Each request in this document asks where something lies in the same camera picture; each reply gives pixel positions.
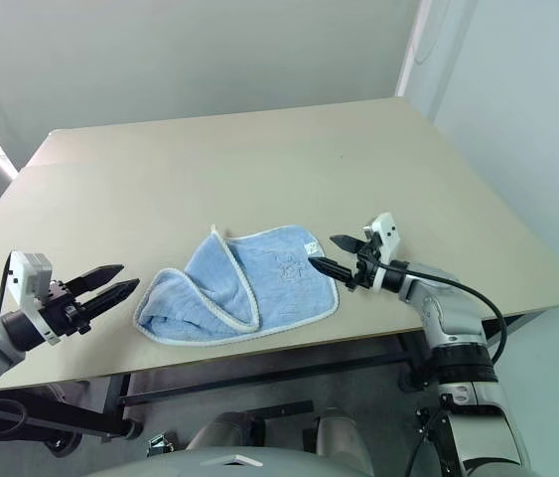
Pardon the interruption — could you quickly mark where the metal caster wheel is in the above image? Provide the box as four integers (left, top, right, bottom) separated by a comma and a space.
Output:
145, 432, 177, 457

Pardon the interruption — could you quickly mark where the thin grey wall cable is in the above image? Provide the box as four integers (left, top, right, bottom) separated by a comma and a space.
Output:
407, 0, 440, 65

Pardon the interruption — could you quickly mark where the black metal table frame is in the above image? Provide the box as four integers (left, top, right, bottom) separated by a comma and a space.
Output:
0, 310, 528, 456

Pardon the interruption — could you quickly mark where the grey rounded robot leg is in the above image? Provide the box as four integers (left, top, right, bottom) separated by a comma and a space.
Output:
185, 409, 261, 452
315, 406, 366, 457

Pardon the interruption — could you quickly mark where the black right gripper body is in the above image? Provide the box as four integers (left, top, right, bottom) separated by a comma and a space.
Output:
342, 232, 385, 292

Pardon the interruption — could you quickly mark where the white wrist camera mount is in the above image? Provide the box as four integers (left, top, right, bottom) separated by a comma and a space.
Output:
361, 212, 403, 292
8, 250, 63, 348

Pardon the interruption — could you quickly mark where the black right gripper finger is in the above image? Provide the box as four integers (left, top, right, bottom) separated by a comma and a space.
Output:
329, 235, 367, 254
308, 255, 355, 285

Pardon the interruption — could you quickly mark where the light blue towel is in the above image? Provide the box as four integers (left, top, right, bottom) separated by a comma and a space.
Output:
134, 224, 341, 348

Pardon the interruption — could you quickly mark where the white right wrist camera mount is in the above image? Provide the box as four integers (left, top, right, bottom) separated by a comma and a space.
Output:
361, 212, 403, 292

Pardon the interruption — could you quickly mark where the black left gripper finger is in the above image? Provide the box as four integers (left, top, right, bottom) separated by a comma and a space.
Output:
63, 263, 126, 296
77, 277, 141, 320

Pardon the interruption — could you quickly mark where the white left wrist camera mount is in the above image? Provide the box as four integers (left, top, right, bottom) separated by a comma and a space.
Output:
8, 250, 63, 348

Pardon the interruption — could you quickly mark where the black floor cable loop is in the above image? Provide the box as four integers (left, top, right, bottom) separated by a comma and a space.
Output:
0, 396, 28, 441

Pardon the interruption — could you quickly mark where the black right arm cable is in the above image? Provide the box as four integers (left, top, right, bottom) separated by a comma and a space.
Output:
404, 267, 510, 372

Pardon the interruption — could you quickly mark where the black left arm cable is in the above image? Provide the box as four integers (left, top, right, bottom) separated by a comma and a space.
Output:
0, 251, 16, 319

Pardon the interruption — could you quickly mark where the grey robot torso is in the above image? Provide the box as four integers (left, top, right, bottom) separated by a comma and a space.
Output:
82, 443, 385, 477

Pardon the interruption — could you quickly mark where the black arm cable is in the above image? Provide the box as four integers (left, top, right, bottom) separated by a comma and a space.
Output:
0, 251, 16, 319
404, 267, 510, 372

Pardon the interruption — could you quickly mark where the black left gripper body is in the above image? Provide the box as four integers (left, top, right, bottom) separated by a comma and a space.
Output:
36, 280, 94, 343

